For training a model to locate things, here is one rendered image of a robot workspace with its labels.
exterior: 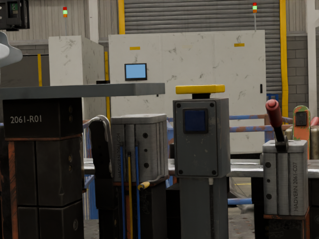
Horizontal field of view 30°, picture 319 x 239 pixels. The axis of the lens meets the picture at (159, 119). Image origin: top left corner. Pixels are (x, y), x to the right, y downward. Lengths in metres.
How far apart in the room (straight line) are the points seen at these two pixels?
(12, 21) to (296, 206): 0.55
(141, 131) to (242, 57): 8.27
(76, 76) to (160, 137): 8.14
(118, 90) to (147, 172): 0.24
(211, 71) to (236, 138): 1.11
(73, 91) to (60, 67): 8.38
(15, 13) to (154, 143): 0.32
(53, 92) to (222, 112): 0.25
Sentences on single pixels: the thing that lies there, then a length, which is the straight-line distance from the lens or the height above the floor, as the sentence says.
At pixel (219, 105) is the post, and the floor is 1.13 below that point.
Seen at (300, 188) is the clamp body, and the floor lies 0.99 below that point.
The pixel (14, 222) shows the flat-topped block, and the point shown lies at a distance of 0.98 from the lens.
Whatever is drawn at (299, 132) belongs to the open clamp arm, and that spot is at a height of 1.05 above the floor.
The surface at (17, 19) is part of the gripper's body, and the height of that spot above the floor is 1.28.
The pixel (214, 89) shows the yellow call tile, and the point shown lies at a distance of 0.84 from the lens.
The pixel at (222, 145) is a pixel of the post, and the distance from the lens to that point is 0.85.
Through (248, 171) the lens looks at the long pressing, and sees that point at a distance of 1.11.
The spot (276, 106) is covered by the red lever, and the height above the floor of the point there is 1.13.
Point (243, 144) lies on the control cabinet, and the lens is 9.31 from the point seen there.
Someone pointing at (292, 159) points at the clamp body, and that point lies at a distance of 0.98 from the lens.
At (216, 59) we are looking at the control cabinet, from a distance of 9.22.
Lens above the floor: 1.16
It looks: 3 degrees down
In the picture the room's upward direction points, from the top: 2 degrees counter-clockwise
